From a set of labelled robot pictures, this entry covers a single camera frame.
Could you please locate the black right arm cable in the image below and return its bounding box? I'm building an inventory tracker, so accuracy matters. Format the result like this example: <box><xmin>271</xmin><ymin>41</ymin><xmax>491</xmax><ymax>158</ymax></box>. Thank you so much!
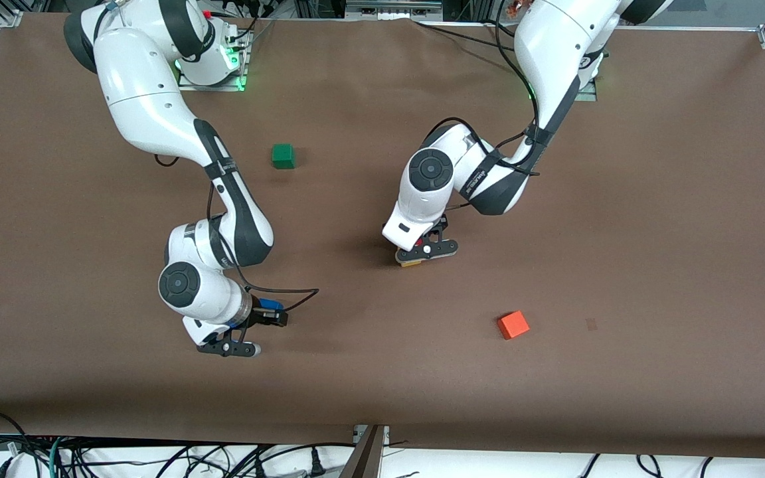
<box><xmin>153</xmin><ymin>154</ymin><xmax>321</xmax><ymax>314</ymax></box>

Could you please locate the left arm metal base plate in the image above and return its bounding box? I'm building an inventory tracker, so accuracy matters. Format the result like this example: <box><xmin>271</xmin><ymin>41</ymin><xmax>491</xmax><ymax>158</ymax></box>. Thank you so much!
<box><xmin>526</xmin><ymin>66</ymin><xmax>600</xmax><ymax>102</ymax></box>

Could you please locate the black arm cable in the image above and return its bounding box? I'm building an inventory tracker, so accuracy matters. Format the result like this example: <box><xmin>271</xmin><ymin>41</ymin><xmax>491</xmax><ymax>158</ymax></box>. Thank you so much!
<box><xmin>422</xmin><ymin>0</ymin><xmax>544</xmax><ymax>213</ymax></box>
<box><xmin>153</xmin><ymin>154</ymin><xmax>321</xmax><ymax>314</ymax></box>

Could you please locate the black power plug cable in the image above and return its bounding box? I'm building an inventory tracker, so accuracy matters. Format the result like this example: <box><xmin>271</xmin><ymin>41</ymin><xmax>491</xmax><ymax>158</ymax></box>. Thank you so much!
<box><xmin>250</xmin><ymin>443</ymin><xmax>329</xmax><ymax>478</ymax></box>

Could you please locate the brown table cover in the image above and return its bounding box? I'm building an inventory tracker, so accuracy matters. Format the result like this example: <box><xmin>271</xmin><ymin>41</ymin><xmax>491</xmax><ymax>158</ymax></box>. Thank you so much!
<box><xmin>0</xmin><ymin>12</ymin><xmax>765</xmax><ymax>460</ymax></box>

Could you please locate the aluminium frame post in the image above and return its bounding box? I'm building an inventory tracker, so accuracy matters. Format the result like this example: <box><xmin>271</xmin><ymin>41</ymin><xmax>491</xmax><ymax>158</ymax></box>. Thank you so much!
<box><xmin>339</xmin><ymin>425</ymin><xmax>391</xmax><ymax>478</ymax></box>

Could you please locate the aluminium rail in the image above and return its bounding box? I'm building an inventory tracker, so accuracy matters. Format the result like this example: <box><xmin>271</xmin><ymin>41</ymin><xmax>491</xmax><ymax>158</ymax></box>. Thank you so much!
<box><xmin>345</xmin><ymin>0</ymin><xmax>444</xmax><ymax>21</ymax></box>

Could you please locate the orange block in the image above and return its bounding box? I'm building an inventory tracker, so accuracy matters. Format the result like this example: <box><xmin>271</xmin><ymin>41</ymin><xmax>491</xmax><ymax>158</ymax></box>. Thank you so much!
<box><xmin>497</xmin><ymin>310</ymin><xmax>531</xmax><ymax>341</ymax></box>

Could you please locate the long black table cable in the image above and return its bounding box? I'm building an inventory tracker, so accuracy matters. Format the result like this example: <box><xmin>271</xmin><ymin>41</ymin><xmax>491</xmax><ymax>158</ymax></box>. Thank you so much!
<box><xmin>411</xmin><ymin>19</ymin><xmax>523</xmax><ymax>52</ymax></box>

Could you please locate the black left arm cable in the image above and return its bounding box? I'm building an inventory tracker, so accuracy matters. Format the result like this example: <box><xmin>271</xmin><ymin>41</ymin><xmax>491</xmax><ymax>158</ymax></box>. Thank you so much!
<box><xmin>422</xmin><ymin>0</ymin><xmax>544</xmax><ymax>213</ymax></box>

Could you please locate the teal cable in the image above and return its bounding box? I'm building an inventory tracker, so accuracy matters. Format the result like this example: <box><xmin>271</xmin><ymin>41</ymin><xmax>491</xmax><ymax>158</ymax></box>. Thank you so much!
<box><xmin>48</xmin><ymin>437</ymin><xmax>66</xmax><ymax>478</ymax></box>

